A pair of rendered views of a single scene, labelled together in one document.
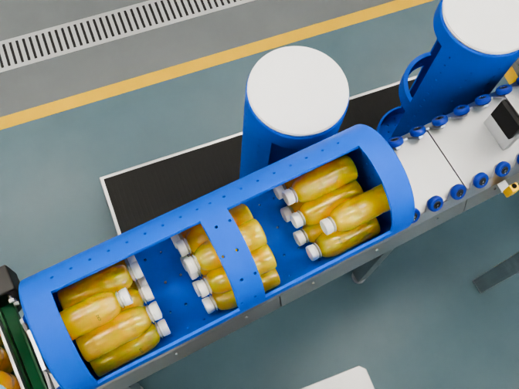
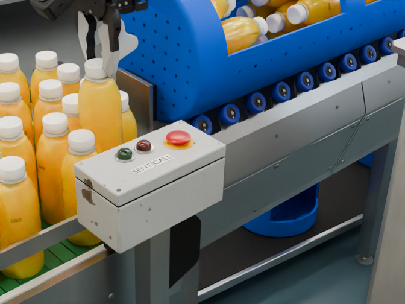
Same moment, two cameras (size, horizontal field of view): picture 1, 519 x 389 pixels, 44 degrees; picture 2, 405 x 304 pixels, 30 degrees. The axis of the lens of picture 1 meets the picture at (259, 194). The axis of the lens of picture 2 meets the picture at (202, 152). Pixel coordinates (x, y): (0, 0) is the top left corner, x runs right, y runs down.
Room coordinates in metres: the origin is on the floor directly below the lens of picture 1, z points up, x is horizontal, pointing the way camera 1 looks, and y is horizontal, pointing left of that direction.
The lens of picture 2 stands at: (-1.14, 0.49, 1.66)
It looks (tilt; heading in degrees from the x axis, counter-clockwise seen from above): 31 degrees down; 352
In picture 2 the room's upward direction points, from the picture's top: 2 degrees clockwise
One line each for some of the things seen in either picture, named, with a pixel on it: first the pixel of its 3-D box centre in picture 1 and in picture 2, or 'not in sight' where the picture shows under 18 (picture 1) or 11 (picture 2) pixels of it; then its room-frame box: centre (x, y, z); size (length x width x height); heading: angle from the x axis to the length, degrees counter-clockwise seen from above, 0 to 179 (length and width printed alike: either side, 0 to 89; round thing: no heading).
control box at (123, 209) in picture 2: not in sight; (152, 182); (-0.23, 0.43, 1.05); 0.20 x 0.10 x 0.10; 126
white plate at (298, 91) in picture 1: (298, 89); not in sight; (0.90, -0.06, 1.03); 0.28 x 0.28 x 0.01
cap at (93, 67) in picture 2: not in sight; (97, 67); (-0.08, 0.50, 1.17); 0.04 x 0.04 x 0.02
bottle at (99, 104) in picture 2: not in sight; (100, 121); (-0.08, 0.50, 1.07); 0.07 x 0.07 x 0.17
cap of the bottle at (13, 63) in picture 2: not in sight; (7, 61); (0.14, 0.67, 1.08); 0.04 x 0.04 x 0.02
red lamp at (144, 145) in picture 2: not in sight; (143, 145); (-0.22, 0.44, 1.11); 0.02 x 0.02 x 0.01
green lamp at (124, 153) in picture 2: not in sight; (124, 153); (-0.24, 0.47, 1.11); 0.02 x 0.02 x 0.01
